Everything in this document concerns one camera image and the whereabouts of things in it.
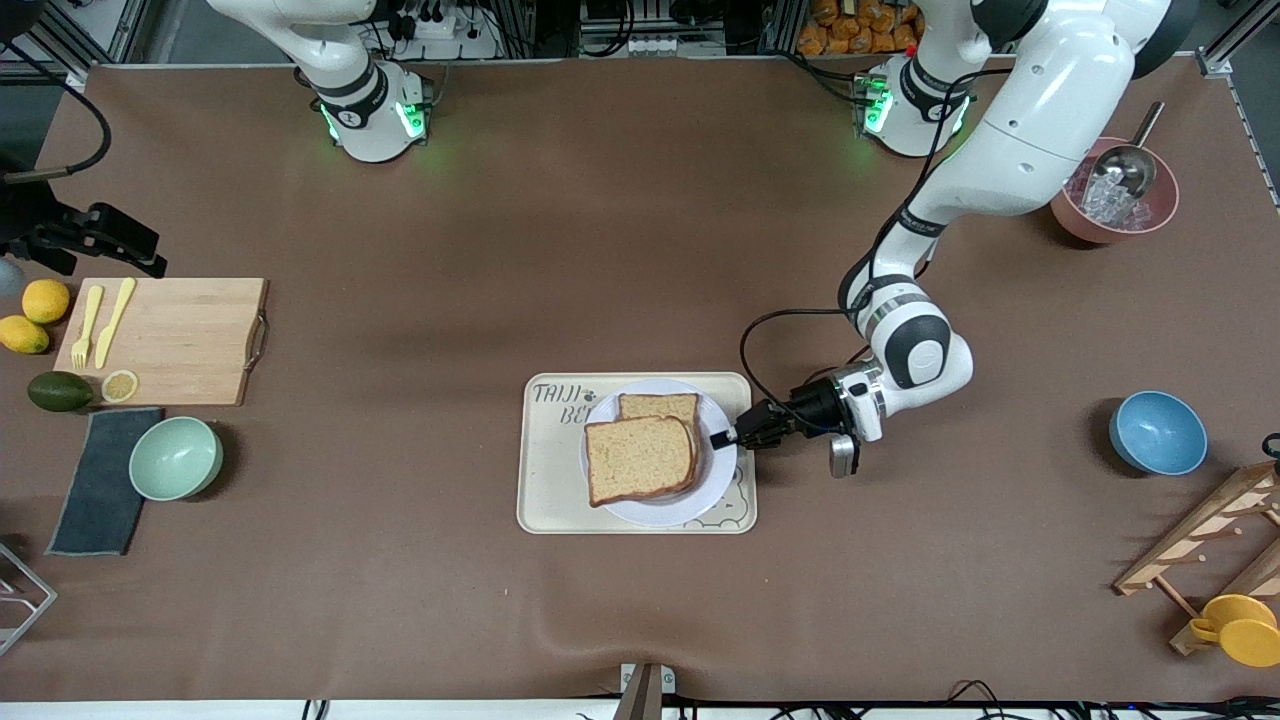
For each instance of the large brown bread slice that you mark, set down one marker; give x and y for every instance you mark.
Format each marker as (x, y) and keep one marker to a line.
(640, 460)

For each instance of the yellow cup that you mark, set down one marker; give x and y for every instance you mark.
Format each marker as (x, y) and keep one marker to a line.
(1245, 635)

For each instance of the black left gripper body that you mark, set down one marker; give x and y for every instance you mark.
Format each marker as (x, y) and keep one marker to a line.
(812, 405)

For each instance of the aluminium frame post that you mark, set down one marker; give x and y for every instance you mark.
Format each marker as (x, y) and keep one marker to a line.
(1215, 60)

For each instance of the wooden dish rack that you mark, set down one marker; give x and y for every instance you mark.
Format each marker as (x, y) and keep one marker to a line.
(1200, 530)

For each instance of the lemon slice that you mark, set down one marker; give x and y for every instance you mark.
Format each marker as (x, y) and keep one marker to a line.
(120, 387)

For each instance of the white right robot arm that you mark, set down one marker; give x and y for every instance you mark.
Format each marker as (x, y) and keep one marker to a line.
(360, 110)

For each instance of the mint green bowl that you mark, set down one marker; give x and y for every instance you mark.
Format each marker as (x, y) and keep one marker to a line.
(175, 458)

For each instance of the pink bowl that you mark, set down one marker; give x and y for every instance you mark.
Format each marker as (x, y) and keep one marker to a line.
(1130, 228)

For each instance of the oval yellow lemon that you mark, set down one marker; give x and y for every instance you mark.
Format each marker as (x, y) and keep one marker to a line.
(22, 335)

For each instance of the yellow plastic fork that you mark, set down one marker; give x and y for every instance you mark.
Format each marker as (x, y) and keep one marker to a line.
(85, 330)

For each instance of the metal scoop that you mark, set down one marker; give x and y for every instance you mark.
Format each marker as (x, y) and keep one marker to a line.
(1125, 165)

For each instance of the yellow plastic knife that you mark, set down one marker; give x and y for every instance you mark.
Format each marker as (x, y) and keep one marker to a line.
(112, 325)

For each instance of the metal table edge bracket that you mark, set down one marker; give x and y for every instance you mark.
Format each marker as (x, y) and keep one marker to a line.
(645, 690)

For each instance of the cream tray with bear print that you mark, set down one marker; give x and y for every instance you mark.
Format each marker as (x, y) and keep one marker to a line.
(550, 480)

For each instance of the white round plate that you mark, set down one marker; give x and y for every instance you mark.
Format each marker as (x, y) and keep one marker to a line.
(660, 515)

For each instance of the dark grey cloth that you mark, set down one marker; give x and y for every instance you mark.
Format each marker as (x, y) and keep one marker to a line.
(100, 490)

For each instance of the white power strip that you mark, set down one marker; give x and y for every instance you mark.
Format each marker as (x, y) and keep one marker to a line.
(440, 30)
(660, 46)

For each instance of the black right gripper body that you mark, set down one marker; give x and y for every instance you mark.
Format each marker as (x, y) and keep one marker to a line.
(38, 217)

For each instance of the wooden cutting board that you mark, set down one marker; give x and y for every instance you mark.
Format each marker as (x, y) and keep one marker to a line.
(180, 340)

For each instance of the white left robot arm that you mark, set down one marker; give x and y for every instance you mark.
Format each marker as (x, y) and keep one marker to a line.
(1040, 110)

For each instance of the round yellow lemon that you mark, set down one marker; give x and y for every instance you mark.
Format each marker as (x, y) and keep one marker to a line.
(46, 301)

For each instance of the clear ice cubes pile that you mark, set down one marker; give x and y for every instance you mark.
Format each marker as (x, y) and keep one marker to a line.
(1105, 205)

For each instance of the blue bowl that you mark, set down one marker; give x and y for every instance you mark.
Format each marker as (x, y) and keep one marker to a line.
(1157, 432)

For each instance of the orange snack bags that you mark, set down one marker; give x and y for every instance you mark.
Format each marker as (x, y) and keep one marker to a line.
(840, 30)

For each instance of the green avocado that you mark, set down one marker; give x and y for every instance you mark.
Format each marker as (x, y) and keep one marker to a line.
(60, 392)

